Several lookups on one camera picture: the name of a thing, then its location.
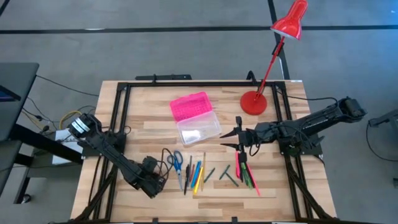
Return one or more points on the black bar bracket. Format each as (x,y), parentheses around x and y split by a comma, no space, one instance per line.
(164,77)

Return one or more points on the black metal table frame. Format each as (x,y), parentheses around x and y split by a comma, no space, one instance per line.
(202,84)

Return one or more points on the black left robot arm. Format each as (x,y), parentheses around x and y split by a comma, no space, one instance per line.
(118,157)

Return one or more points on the black caster wheel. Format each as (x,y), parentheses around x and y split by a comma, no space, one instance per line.
(26,198)

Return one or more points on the dark laptop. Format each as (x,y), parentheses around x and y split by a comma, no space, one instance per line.
(7,95)

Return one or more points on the dark grey desk panel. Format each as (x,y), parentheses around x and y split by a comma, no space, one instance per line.
(7,161)

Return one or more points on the grey desk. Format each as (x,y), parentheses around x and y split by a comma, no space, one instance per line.
(18,74)

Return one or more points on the short dark green marker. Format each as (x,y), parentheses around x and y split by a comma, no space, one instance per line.
(209,175)

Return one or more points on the grey stand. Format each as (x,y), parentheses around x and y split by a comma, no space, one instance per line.
(385,118)

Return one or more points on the clear barrel blue pen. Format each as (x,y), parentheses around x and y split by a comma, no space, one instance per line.
(199,168)

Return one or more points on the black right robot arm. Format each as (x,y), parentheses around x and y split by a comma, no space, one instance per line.
(320,119)

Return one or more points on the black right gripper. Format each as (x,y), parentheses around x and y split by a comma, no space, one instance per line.
(250,138)

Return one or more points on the black desk beam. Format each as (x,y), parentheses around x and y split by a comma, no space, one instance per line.
(28,137)

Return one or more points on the red pen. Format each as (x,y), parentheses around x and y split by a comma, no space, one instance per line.
(192,173)

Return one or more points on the yellow highlighter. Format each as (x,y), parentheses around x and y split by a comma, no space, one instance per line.
(198,180)

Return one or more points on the white paper box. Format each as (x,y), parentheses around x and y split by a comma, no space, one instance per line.
(62,137)

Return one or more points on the black marker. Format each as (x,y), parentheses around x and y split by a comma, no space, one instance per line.
(186,180)

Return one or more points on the pink highlighter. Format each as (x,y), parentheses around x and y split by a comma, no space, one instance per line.
(237,165)

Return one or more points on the red desk lamp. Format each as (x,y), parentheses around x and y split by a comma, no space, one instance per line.
(253,104)

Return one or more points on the clear box with pink lid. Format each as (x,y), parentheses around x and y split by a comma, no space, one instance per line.
(191,107)

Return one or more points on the black clamp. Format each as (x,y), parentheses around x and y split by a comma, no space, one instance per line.
(251,77)

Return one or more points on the green pen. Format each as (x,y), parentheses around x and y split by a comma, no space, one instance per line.
(245,174)
(248,181)

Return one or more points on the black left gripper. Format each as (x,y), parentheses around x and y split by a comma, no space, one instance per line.
(154,182)

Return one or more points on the thin grey pen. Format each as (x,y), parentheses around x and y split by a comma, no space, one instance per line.
(190,163)

